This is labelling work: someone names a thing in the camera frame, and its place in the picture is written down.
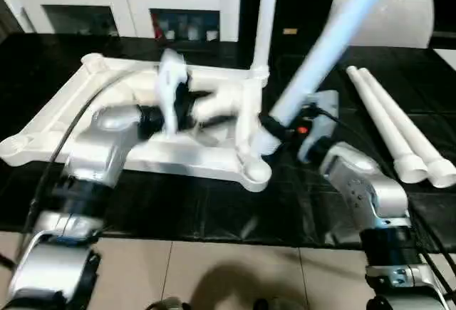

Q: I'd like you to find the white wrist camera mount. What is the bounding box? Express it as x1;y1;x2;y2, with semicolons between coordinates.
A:
296;89;340;164
156;49;190;135

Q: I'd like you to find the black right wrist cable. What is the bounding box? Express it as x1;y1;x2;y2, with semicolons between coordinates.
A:
312;105;456;279

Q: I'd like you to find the black table mat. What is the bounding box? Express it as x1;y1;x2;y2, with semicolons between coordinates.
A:
0;31;456;254

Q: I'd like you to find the white plastic table top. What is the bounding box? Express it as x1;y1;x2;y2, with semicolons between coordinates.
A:
0;52;274;194

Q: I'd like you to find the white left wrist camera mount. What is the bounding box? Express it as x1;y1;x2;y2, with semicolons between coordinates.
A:
156;49;190;135

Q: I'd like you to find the black cabinet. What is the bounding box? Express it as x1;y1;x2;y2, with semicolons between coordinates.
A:
238;0;343;58

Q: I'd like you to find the white plastic table leg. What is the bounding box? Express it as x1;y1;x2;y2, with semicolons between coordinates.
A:
250;0;281;87
252;0;406;157
356;68;456;189
346;66;429;184

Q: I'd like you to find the white flat board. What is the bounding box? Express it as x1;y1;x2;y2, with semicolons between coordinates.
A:
432;47;456;64

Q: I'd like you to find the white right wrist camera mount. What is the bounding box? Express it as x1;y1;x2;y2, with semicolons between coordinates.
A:
296;89;340;164

